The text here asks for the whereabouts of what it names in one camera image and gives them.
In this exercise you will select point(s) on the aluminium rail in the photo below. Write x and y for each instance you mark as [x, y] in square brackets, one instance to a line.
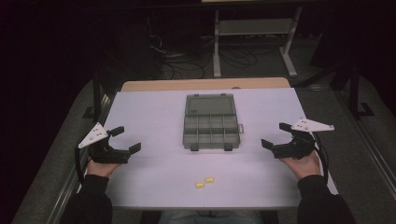
[370, 146]
[67, 193]

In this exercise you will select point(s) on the person's right hand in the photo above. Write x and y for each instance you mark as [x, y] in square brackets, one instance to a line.
[305, 166]

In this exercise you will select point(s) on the grey plastic organizer box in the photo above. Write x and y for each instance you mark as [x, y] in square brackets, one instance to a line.
[210, 132]

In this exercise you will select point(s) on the white metal desk frame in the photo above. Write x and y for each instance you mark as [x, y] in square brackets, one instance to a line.
[255, 27]

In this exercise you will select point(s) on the black metal stand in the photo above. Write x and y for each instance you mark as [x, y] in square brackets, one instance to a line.
[98, 99]
[353, 93]

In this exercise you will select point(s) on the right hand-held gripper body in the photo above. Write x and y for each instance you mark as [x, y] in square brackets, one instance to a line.
[297, 149]

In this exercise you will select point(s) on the wooden table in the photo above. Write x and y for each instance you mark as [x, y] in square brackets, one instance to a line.
[202, 84]

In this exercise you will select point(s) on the person's left hand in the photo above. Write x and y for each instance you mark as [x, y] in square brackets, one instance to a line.
[101, 169]

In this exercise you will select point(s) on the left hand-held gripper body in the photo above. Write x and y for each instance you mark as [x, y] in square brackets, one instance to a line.
[106, 154]

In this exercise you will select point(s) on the small yellow earplug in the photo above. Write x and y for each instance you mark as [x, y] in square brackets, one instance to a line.
[209, 179]
[200, 184]

